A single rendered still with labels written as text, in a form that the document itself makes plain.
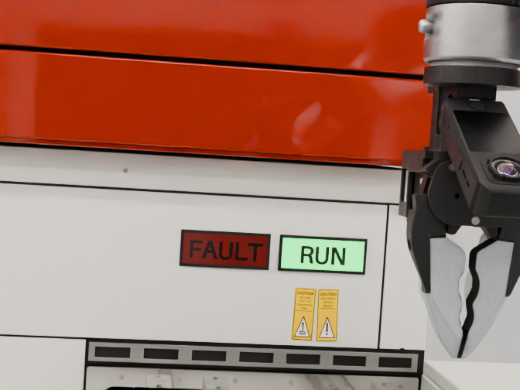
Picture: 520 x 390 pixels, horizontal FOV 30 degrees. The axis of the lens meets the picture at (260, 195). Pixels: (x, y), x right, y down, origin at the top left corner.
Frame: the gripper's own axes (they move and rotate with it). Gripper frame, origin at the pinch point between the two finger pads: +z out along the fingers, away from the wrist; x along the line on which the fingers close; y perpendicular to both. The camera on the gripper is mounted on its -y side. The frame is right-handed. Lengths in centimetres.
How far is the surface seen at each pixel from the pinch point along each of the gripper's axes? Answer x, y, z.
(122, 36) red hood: 27, 54, -26
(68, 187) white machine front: 33, 59, -6
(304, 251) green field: 2, 58, 0
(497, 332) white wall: -84, 207, 38
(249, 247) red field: 9, 58, 0
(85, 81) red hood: 31, 54, -20
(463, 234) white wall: -71, 207, 9
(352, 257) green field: -5, 58, 1
